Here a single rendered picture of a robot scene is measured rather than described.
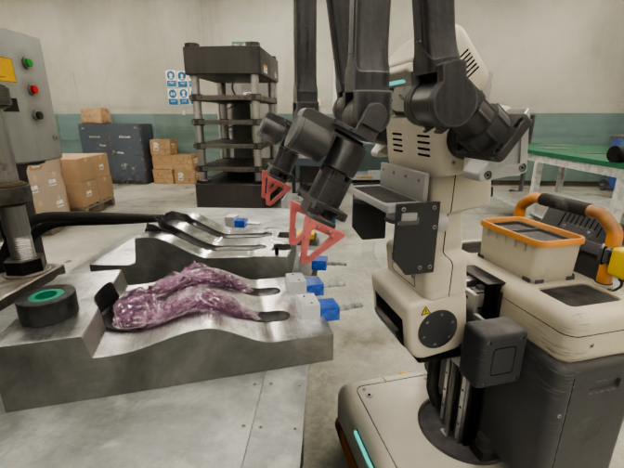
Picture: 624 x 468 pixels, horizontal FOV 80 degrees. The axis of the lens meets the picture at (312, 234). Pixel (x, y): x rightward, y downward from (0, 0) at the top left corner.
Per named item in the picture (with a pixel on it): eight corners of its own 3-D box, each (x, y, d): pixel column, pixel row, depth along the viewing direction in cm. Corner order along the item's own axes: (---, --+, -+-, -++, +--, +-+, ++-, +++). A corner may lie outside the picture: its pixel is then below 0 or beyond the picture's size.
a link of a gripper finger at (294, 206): (279, 246, 63) (304, 196, 62) (273, 234, 70) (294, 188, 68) (314, 260, 65) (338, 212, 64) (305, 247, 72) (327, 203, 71)
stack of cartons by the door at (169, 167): (201, 181, 748) (198, 138, 723) (195, 184, 717) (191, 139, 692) (161, 181, 755) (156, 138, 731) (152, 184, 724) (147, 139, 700)
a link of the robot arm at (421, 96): (491, 103, 61) (471, 104, 66) (452, 60, 58) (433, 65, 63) (457, 149, 62) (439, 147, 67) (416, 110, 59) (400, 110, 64)
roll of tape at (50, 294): (87, 301, 64) (84, 282, 63) (66, 325, 57) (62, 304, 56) (36, 305, 63) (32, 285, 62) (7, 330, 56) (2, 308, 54)
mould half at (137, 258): (296, 253, 118) (295, 213, 114) (287, 290, 93) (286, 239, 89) (142, 252, 121) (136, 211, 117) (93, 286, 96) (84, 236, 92)
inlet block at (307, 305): (357, 311, 78) (358, 287, 76) (367, 323, 73) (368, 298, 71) (295, 318, 74) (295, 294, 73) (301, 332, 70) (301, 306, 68)
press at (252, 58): (284, 192, 635) (281, 60, 574) (266, 214, 489) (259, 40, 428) (230, 191, 643) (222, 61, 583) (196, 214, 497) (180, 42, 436)
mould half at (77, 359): (300, 295, 90) (300, 253, 87) (332, 360, 66) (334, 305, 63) (68, 322, 79) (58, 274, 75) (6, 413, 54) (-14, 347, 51)
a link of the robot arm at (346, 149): (375, 147, 59) (361, 145, 65) (338, 126, 57) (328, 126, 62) (355, 187, 60) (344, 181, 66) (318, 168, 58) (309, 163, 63)
